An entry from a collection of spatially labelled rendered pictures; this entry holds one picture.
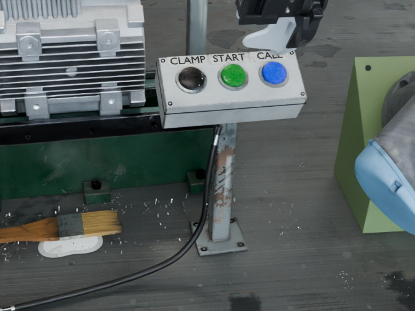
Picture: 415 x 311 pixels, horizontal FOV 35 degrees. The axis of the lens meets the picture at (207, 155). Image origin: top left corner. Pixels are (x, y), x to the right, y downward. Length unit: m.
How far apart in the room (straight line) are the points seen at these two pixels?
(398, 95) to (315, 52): 0.56
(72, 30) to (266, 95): 0.28
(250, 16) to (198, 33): 0.69
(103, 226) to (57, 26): 0.28
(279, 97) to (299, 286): 0.26
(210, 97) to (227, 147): 0.10
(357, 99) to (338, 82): 0.40
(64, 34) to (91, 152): 0.19
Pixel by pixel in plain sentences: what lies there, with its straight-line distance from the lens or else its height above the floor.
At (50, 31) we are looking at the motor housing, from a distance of 0.91.
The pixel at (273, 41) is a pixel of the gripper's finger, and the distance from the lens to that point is 0.70.
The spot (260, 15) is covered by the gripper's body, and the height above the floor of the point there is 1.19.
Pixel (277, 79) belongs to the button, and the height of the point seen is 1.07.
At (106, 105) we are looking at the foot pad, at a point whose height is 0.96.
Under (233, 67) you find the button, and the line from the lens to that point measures 0.78.
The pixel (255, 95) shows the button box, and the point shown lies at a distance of 0.78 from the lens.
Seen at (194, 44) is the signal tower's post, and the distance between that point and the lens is 1.33.
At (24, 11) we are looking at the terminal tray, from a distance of 0.91.
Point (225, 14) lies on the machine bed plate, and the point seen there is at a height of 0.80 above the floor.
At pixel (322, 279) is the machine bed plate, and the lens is 0.91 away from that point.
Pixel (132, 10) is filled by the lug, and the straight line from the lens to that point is 0.90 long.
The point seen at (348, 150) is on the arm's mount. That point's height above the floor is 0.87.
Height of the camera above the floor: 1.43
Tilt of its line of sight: 34 degrees down
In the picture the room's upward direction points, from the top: 3 degrees clockwise
